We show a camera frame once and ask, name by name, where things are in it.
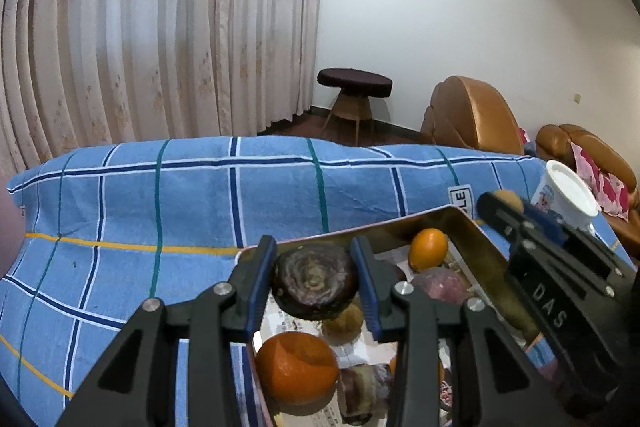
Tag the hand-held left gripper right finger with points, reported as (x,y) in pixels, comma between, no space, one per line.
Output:
(367,292)

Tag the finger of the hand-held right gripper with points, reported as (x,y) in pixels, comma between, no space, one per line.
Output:
(547,222)
(550,302)

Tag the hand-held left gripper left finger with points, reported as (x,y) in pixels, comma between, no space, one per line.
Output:
(260,287)

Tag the dark brown round fruit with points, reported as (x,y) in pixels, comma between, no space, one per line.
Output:
(315,282)

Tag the rectangular metal tin box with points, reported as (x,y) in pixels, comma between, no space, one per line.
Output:
(485,252)

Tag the orange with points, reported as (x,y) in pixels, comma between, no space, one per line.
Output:
(442,372)
(427,249)
(297,367)

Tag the brown white snack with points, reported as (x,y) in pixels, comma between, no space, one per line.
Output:
(362,389)

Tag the white printed cup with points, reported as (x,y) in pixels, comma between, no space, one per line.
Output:
(565,187)

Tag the pink floral cushion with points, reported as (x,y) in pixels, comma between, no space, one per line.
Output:
(600,177)

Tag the purple round fruit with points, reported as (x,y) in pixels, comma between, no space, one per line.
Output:
(442,287)

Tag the brown leather sofa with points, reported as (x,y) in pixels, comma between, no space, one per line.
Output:
(555,139)

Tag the brown leather chair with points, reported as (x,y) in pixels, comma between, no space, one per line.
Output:
(475,117)

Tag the blue plaid bed sheet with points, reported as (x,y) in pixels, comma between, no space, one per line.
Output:
(150,207)

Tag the round dark wicker stool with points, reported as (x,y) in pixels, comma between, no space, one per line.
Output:
(355,82)

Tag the pink cloth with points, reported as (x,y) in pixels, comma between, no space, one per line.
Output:
(10,242)

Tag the beige floral curtain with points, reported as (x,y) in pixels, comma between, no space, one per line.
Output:
(150,32)

